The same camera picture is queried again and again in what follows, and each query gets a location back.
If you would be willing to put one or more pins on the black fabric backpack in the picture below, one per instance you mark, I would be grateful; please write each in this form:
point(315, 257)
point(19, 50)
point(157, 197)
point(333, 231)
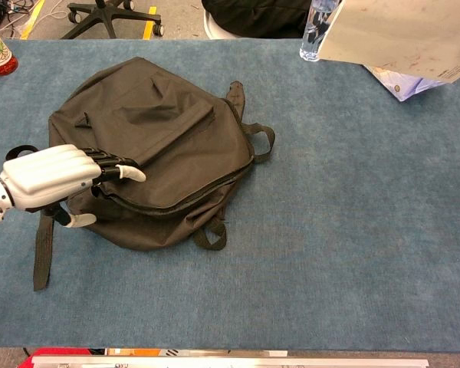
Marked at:
point(168, 153)

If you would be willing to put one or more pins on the white round seat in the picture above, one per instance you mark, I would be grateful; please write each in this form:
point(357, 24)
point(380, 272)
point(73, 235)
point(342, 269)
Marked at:
point(212, 30)

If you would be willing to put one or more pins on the red object under table edge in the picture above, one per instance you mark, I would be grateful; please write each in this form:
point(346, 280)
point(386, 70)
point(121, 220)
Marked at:
point(61, 352)

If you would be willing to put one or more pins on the yellow and white Lexicon book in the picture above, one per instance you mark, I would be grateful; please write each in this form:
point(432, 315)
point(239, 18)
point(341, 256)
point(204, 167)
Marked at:
point(398, 30)

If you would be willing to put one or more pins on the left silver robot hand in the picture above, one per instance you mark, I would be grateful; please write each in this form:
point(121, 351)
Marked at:
point(46, 172)

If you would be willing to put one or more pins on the black garment on seat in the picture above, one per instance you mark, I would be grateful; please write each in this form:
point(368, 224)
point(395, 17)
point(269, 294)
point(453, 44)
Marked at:
point(253, 15)

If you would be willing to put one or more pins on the clear plastic water bottle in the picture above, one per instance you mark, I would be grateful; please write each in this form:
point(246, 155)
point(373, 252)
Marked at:
point(314, 30)

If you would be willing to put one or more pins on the white and purple tissue pack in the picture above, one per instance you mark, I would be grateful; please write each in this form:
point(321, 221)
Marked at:
point(410, 86)

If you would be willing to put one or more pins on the black office chair base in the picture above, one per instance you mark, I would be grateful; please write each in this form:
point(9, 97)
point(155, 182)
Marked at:
point(107, 15)

